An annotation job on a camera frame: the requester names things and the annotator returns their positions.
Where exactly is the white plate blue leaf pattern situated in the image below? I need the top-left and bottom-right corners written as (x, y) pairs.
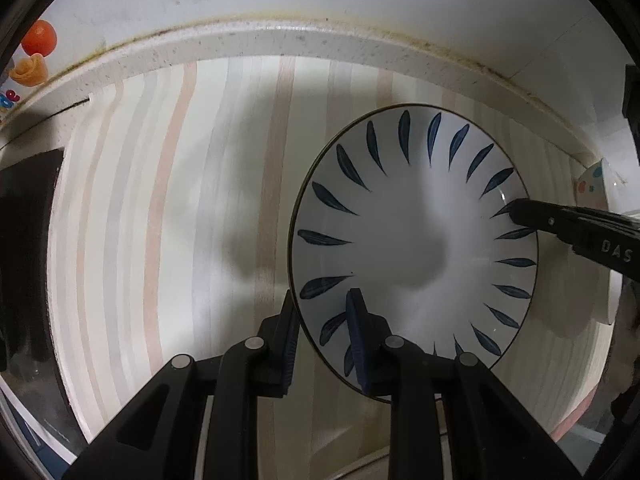
top-left (287, 105), bottom-right (540, 404)

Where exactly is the black glass stove top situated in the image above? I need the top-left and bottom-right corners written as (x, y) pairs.
top-left (0, 148), bottom-right (69, 397)

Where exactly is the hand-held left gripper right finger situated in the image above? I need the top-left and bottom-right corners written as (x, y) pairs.
top-left (345, 288), bottom-right (584, 480)

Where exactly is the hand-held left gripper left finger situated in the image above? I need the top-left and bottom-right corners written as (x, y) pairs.
top-left (60, 289), bottom-right (302, 480)

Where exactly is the striped table cloth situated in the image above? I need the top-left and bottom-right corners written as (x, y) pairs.
top-left (47, 55), bottom-right (617, 466)

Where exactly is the white bowl with coloured dots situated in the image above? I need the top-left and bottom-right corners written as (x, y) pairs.
top-left (574, 158), bottom-right (617, 327)

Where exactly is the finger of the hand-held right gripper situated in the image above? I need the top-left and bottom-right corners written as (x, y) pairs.
top-left (507, 198), bottom-right (640, 284)
top-left (573, 204), bottom-right (640, 235)

